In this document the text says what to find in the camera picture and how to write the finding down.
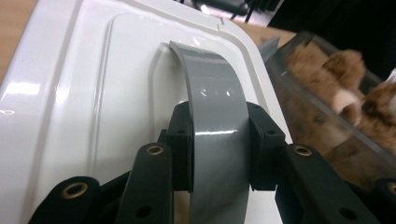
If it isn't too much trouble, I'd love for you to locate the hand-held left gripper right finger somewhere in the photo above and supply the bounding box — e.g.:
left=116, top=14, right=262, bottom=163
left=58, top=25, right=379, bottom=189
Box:
left=246, top=102, right=287, bottom=191

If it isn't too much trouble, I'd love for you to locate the white lid with grey handle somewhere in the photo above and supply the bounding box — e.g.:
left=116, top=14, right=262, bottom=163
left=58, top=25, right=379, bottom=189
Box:
left=0, top=0, right=294, bottom=224

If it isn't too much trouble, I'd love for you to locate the translucent brown storage box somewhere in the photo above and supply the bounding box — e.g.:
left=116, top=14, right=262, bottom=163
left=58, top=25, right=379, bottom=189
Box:
left=257, top=30, right=396, bottom=195

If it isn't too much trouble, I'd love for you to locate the brown teddy bear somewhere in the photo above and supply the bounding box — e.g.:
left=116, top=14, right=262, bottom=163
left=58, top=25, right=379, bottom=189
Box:
left=283, top=42, right=396, bottom=189

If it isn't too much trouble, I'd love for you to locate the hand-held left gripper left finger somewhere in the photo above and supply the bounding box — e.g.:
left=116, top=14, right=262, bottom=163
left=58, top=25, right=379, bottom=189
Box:
left=160, top=101, right=195, bottom=192

